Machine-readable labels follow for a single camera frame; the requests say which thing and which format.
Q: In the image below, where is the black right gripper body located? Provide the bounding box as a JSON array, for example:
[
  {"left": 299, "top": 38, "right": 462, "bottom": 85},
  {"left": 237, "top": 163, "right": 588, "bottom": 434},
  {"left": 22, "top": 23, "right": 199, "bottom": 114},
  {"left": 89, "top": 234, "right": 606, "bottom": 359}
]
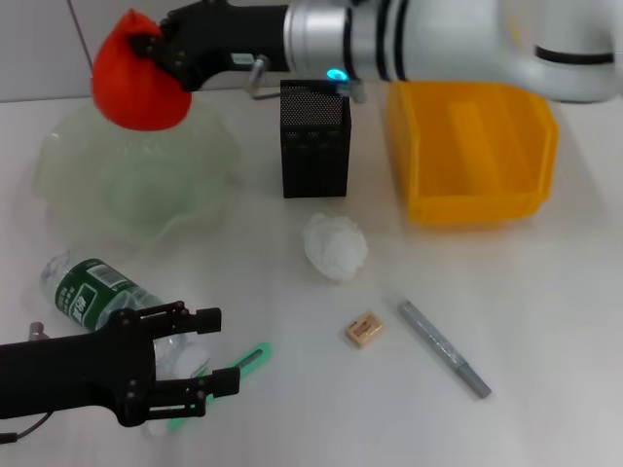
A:
[{"left": 163, "top": 0, "right": 289, "bottom": 93}]

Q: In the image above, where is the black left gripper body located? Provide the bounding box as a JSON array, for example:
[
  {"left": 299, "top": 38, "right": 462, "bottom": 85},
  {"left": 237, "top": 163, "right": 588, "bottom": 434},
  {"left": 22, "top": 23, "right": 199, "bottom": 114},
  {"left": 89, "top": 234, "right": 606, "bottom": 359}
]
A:
[{"left": 0, "top": 308, "right": 158, "bottom": 428}]

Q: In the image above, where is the green utility knife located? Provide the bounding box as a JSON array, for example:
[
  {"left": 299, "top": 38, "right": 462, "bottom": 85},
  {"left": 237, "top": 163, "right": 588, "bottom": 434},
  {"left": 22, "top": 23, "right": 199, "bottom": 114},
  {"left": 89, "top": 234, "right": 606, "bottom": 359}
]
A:
[{"left": 143, "top": 341, "right": 273, "bottom": 437}]

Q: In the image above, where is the red-orange toy orange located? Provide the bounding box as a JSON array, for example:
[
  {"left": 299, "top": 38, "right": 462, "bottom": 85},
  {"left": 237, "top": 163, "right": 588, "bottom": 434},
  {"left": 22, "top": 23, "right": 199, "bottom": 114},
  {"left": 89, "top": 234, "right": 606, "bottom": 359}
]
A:
[{"left": 92, "top": 8, "right": 194, "bottom": 133}]

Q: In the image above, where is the clear bottle with green label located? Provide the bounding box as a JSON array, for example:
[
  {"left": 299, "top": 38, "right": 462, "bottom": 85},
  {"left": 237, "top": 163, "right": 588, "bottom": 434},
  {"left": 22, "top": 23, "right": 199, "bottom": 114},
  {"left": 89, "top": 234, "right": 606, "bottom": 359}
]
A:
[{"left": 38, "top": 249, "right": 211, "bottom": 378}]

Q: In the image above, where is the white paper ball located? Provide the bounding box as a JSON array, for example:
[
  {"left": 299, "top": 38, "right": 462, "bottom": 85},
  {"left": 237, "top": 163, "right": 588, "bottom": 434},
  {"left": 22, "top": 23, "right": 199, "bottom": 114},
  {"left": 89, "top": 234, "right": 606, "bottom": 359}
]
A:
[{"left": 301, "top": 211, "right": 370, "bottom": 283}]

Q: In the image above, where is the pale green glass fruit plate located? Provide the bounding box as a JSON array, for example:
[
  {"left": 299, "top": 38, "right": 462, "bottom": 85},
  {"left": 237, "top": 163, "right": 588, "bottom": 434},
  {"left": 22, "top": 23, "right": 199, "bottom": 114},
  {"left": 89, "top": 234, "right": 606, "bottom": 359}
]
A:
[{"left": 32, "top": 94, "right": 243, "bottom": 249}]

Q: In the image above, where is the beige eraser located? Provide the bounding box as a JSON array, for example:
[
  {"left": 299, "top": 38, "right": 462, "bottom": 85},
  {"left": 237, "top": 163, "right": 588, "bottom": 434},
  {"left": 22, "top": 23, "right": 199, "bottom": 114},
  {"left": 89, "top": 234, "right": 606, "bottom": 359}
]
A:
[{"left": 344, "top": 310, "right": 385, "bottom": 350}]

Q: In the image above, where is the black mesh pen holder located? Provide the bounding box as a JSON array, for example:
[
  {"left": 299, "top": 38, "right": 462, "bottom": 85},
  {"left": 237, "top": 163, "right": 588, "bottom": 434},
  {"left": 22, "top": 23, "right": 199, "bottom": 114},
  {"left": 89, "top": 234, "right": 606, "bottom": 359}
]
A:
[{"left": 278, "top": 79, "right": 351, "bottom": 199}]

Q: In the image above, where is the grey marker pen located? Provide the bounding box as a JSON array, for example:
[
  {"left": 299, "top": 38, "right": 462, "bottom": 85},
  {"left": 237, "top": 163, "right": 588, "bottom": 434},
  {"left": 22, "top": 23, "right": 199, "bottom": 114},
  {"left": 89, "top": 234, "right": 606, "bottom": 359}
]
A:
[{"left": 397, "top": 300, "right": 493, "bottom": 400}]

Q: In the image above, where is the yellow plastic bin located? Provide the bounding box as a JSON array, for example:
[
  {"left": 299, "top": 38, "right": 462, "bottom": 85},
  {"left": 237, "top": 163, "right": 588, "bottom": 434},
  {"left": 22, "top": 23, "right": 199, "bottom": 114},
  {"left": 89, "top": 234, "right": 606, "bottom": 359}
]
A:
[{"left": 386, "top": 80, "right": 560, "bottom": 228}]

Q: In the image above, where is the right gripper cable with plug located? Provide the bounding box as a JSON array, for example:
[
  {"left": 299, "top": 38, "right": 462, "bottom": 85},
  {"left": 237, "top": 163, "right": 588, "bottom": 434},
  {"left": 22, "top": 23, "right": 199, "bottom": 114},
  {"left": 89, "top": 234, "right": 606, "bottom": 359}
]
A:
[{"left": 246, "top": 53, "right": 283, "bottom": 101}]

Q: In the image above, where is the gripper cable with plug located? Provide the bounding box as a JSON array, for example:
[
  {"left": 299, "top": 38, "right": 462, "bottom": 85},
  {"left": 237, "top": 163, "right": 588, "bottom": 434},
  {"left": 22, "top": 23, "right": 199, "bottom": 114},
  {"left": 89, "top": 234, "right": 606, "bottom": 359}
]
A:
[
  {"left": 0, "top": 319, "right": 55, "bottom": 445},
  {"left": 246, "top": 53, "right": 283, "bottom": 101}
]

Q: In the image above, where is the left gripper cable with plug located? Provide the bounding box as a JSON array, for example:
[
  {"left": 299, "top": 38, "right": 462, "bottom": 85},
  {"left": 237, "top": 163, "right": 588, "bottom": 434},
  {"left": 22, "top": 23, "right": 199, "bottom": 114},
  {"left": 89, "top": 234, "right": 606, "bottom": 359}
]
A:
[{"left": 0, "top": 319, "right": 55, "bottom": 445}]

